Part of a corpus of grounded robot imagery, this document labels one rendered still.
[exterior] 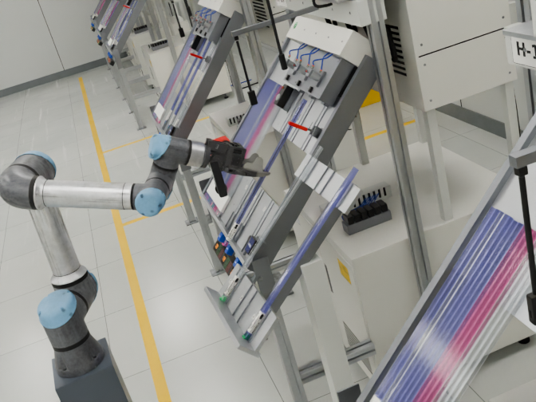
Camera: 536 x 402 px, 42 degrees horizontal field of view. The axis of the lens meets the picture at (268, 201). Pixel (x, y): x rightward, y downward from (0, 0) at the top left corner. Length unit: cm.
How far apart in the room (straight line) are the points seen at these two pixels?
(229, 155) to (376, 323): 75
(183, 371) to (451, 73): 166
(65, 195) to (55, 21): 877
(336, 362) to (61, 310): 81
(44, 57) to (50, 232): 862
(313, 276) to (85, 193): 66
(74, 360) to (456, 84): 141
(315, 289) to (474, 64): 83
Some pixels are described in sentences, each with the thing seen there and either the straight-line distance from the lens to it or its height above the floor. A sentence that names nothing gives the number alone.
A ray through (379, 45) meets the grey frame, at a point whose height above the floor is 125.
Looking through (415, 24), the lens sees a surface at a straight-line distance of 210.
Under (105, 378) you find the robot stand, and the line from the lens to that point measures 225.
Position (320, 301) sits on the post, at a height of 69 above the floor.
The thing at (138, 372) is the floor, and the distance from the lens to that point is 317.
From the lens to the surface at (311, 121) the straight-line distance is 217.
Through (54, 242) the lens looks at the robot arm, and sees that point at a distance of 222.
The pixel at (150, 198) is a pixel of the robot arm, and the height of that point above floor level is 105.
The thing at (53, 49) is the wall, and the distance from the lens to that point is 1074.
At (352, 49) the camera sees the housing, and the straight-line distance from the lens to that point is 205.
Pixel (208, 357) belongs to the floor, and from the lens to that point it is 308.
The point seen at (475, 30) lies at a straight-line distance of 220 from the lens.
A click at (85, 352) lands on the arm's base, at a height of 61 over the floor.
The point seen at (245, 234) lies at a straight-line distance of 225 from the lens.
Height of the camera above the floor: 171
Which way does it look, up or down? 23 degrees down
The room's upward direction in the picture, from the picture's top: 16 degrees counter-clockwise
